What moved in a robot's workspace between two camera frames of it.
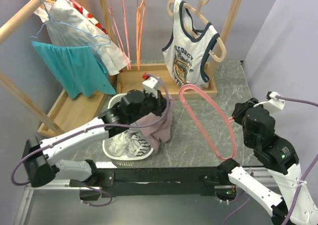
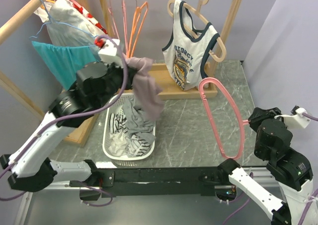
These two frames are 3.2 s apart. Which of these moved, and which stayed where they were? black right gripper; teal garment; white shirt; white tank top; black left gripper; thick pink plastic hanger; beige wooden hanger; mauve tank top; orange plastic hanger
Moved: thick pink plastic hanger; black left gripper; orange plastic hanger; mauve tank top; black right gripper
Stayed: white tank top; white shirt; beige wooden hanger; teal garment
